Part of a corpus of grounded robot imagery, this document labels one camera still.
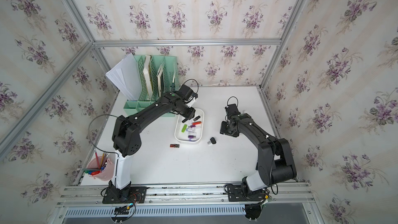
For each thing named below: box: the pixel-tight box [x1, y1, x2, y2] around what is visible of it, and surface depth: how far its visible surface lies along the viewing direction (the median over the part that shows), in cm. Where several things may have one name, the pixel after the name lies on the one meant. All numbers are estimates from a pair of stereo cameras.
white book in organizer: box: [143, 54, 154, 99], surface depth 101 cm
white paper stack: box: [105, 52, 142, 101], surface depth 98 cm
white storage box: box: [174, 107, 205, 144], surface depth 97 cm
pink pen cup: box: [86, 155, 115, 181], surface depth 76 cm
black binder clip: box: [207, 136, 217, 145], surface depth 92 cm
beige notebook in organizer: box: [156, 64, 164, 97], surface depth 103 cm
